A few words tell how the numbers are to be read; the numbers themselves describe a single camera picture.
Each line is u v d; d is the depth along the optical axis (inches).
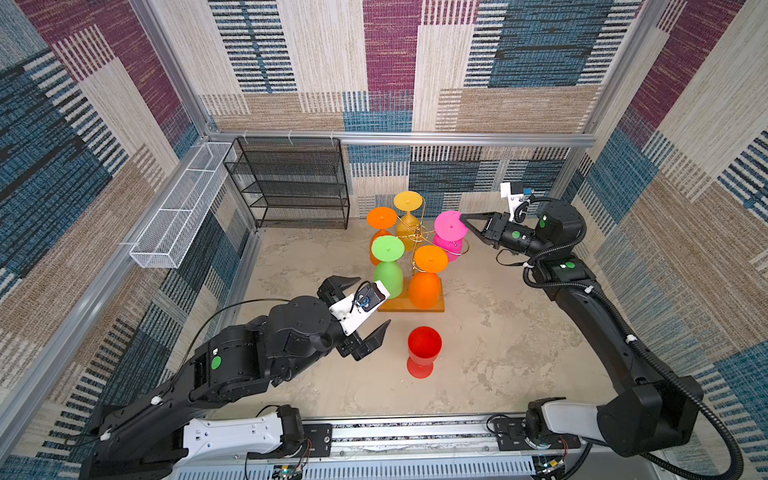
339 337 18.0
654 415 15.2
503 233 24.2
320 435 29.3
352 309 16.6
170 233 36.1
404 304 31.9
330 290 18.7
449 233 26.6
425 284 28.6
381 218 29.3
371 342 18.9
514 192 25.1
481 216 26.0
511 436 28.7
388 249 27.0
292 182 43.5
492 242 23.8
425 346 28.8
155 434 15.0
